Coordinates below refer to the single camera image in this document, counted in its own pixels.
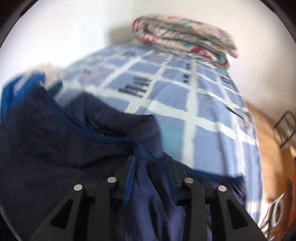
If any navy puffer jacket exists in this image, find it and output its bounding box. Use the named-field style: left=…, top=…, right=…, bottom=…
left=1, top=87, right=245, bottom=240

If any blue folded garment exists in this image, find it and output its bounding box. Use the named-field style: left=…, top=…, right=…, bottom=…
left=0, top=72, right=64, bottom=110

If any black metal rack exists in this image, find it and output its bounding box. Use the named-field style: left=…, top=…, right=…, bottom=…
left=273, top=110, right=295, bottom=149

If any blue checked bed sheet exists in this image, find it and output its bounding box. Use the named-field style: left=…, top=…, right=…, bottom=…
left=56, top=42, right=263, bottom=222

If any floral folded quilt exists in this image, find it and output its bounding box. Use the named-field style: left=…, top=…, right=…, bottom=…
left=132, top=15, right=239, bottom=70

